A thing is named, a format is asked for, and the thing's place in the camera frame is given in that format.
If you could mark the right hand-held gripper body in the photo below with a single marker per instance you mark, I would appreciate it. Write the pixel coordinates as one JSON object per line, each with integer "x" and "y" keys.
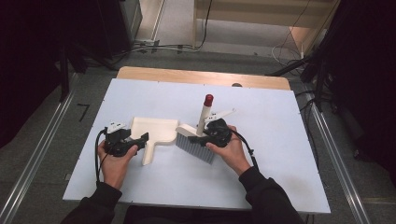
{"x": 219, "y": 133}

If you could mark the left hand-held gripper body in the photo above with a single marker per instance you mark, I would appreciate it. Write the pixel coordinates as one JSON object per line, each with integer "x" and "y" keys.
{"x": 120, "y": 146}

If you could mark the cream hand brush red cap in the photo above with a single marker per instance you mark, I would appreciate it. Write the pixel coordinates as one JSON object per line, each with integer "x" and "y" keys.
{"x": 194, "y": 149}

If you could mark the cream plastic dustpan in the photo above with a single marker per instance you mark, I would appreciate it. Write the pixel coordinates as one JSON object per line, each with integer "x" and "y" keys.
{"x": 158, "y": 129}

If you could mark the person's left hand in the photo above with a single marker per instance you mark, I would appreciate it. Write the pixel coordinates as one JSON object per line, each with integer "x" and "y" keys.
{"x": 115, "y": 171}

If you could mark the person's right hand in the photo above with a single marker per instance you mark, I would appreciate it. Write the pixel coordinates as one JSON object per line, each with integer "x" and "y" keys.
{"x": 235, "y": 155}

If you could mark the white table sheet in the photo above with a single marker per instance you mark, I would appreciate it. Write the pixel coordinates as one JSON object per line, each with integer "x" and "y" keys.
{"x": 280, "y": 149}

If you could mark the wooden table edge strip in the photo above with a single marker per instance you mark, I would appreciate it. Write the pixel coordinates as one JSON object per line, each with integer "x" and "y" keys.
{"x": 186, "y": 76}

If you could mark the person's lap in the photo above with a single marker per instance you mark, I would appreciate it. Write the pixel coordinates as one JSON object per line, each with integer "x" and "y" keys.
{"x": 186, "y": 216}

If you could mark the black metal stand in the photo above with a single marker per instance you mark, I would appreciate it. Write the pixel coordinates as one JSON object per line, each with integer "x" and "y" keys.
{"x": 319, "y": 81}
{"x": 64, "y": 77}

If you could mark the dark cabinet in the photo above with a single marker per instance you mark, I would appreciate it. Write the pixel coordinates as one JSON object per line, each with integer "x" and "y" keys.
{"x": 121, "y": 25}

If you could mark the dark curtain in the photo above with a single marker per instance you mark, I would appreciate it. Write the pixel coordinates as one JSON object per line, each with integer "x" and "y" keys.
{"x": 28, "y": 62}
{"x": 367, "y": 77}

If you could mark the beige wooden shelf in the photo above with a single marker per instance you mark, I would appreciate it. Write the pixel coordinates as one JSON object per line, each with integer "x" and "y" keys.
{"x": 255, "y": 12}

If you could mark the aluminium floor rail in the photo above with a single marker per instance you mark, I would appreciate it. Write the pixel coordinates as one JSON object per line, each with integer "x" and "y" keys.
{"x": 34, "y": 161}
{"x": 339, "y": 161}

